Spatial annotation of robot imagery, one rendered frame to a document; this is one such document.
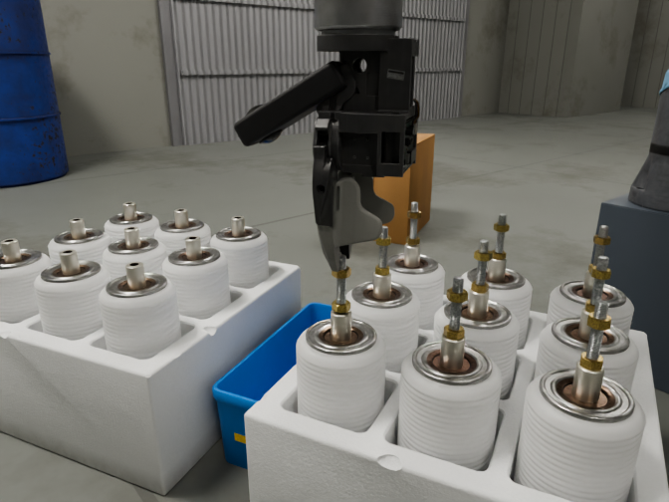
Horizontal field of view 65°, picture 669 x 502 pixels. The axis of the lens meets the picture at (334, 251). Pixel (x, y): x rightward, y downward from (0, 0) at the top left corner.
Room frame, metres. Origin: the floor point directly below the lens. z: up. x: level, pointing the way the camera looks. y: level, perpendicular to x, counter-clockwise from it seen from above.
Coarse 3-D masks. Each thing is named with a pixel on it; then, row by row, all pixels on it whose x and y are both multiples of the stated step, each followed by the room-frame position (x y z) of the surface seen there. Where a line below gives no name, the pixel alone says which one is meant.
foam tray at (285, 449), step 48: (432, 336) 0.62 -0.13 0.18; (528, 336) 0.63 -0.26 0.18; (288, 384) 0.51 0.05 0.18; (528, 384) 0.51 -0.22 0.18; (288, 432) 0.43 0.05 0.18; (336, 432) 0.43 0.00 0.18; (384, 432) 0.43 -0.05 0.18; (288, 480) 0.43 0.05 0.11; (336, 480) 0.41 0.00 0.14; (384, 480) 0.39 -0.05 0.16; (432, 480) 0.37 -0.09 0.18; (480, 480) 0.37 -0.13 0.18
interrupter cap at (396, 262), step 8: (392, 256) 0.73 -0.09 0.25; (400, 256) 0.73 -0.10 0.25; (424, 256) 0.73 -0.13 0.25; (392, 264) 0.70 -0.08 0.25; (400, 264) 0.71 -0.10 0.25; (424, 264) 0.70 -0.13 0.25; (432, 264) 0.70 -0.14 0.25; (400, 272) 0.67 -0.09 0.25; (408, 272) 0.67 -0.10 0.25; (416, 272) 0.67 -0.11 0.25; (424, 272) 0.67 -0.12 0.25
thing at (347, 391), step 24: (312, 360) 0.46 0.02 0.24; (336, 360) 0.45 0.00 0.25; (360, 360) 0.45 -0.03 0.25; (384, 360) 0.48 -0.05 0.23; (312, 384) 0.46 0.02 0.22; (336, 384) 0.45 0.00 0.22; (360, 384) 0.45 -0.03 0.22; (384, 384) 0.49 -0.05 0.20; (312, 408) 0.46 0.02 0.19; (336, 408) 0.45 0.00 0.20; (360, 408) 0.45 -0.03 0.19; (360, 432) 0.45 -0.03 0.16
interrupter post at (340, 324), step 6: (348, 312) 0.49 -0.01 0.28; (336, 318) 0.48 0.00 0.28; (342, 318) 0.48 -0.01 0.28; (348, 318) 0.49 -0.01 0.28; (336, 324) 0.48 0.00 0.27; (342, 324) 0.48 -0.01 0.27; (348, 324) 0.49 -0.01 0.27; (336, 330) 0.48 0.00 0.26; (342, 330) 0.48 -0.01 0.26; (348, 330) 0.49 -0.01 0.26; (336, 336) 0.48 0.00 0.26; (342, 336) 0.48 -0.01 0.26; (348, 336) 0.49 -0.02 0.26
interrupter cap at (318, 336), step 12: (324, 324) 0.52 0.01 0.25; (360, 324) 0.52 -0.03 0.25; (312, 336) 0.49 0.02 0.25; (324, 336) 0.49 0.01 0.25; (360, 336) 0.49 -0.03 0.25; (372, 336) 0.49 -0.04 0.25; (324, 348) 0.46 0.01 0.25; (336, 348) 0.47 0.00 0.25; (348, 348) 0.47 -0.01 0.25; (360, 348) 0.46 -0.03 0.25
